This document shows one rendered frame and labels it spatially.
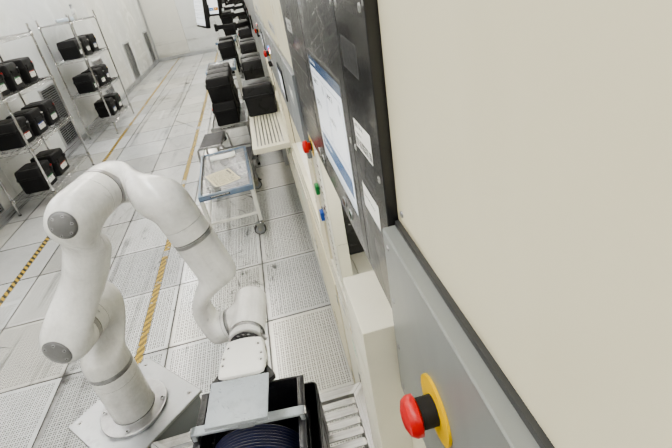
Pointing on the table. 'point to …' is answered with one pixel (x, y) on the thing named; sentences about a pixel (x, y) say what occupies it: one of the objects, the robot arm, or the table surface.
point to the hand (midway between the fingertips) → (240, 403)
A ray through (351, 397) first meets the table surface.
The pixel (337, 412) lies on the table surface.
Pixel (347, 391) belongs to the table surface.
